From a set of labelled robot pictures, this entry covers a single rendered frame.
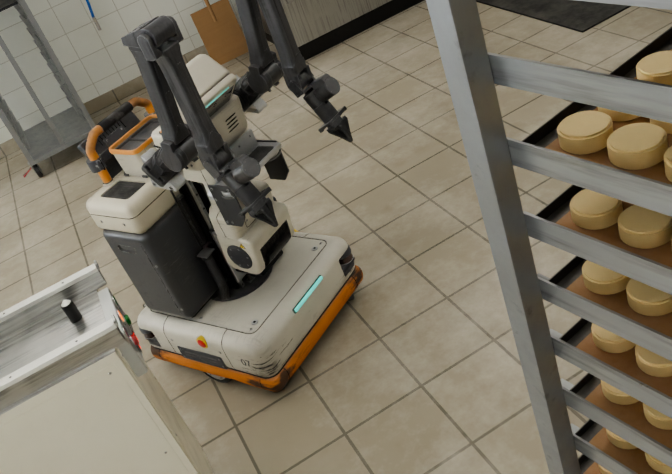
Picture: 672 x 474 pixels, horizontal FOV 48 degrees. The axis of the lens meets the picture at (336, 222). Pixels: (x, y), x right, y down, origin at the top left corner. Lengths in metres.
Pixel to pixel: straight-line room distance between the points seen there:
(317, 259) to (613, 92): 2.26
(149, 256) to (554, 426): 1.88
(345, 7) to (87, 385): 3.83
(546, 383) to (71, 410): 1.31
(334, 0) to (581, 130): 4.58
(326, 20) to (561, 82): 4.65
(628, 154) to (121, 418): 1.57
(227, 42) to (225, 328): 3.43
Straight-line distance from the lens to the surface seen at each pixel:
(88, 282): 2.15
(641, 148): 0.71
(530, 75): 0.68
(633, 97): 0.62
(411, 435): 2.50
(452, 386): 2.58
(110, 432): 2.05
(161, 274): 2.69
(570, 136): 0.74
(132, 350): 1.98
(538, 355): 0.91
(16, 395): 1.95
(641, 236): 0.76
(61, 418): 1.99
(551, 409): 0.98
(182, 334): 2.84
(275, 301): 2.72
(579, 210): 0.79
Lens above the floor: 1.90
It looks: 33 degrees down
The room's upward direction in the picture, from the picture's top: 22 degrees counter-clockwise
